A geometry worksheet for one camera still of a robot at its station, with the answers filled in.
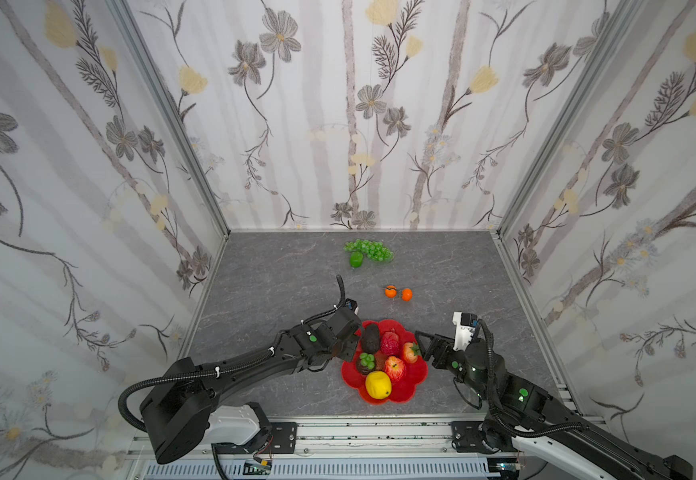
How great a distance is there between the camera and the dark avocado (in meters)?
0.87

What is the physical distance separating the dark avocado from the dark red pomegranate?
0.06 ft

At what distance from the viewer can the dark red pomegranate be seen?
862 mm

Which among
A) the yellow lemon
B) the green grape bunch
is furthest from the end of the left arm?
the green grape bunch
